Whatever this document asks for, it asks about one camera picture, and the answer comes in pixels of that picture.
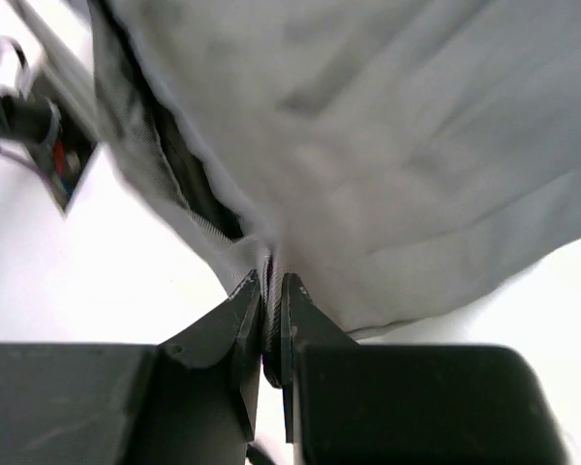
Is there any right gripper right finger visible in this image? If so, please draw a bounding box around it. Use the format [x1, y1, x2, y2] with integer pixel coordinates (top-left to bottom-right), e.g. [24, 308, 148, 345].
[280, 274, 568, 464]

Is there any grey pleated skirt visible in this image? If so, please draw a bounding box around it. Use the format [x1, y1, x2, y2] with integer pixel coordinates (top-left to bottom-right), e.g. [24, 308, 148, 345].
[89, 0, 581, 388]

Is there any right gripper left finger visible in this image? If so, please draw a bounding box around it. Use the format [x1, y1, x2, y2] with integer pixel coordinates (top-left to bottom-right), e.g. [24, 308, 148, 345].
[0, 272, 260, 464]

